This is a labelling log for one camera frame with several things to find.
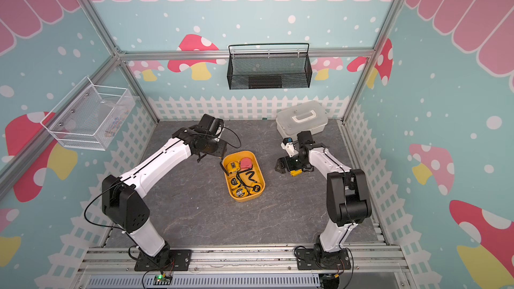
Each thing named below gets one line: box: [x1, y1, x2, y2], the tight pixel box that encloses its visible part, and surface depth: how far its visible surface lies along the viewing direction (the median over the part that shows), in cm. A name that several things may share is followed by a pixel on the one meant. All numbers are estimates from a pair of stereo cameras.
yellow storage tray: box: [222, 150, 266, 203], surface depth 99 cm
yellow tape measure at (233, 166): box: [226, 160, 241, 174], surface depth 99 cm
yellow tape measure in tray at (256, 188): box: [249, 183, 263, 194], surface depth 91 cm
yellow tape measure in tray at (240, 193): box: [232, 187, 249, 199], surface depth 90 cm
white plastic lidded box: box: [275, 100, 329, 142], surface depth 108 cm
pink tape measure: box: [239, 157, 253, 171], surface depth 102 cm
